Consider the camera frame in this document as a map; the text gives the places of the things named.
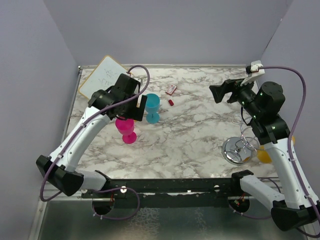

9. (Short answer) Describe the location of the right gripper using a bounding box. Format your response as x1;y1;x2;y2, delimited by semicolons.
210;74;263;119

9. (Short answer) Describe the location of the blue wine glass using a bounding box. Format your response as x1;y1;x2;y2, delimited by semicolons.
145;93;160;124

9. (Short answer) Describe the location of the pink wine glass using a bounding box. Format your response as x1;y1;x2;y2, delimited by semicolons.
115;118;137;144

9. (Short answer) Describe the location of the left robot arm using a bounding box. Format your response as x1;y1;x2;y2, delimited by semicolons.
36;73;147;198

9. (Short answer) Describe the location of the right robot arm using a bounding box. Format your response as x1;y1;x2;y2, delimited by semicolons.
209;79;320;231

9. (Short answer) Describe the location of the chrome wine glass rack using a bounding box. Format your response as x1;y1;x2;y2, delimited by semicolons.
221;114;259;166

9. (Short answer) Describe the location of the small red cap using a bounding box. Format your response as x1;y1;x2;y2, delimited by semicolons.
168;99;174;106

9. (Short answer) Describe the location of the red white small card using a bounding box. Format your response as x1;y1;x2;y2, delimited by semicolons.
165;84;177;96

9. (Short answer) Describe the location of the white dry-erase board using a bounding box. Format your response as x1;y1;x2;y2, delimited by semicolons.
78;55;128;99

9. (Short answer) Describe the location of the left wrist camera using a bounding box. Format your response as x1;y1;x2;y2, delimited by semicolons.
126;71;143;88

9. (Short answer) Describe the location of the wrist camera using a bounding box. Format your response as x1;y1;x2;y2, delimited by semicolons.
240;60;265;86
126;71;143;88

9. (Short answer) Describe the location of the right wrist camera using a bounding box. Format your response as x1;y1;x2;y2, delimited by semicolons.
240;60;265;86

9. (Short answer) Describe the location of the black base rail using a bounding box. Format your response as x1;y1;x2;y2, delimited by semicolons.
81;170;252;209

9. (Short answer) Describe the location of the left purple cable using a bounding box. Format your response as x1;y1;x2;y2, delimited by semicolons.
39;64;151;203

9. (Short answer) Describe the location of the purple cable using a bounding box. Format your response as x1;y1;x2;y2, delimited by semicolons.
259;65;320;238
39;64;151;203

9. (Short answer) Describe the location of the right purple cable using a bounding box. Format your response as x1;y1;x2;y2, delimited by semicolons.
259;65;320;238

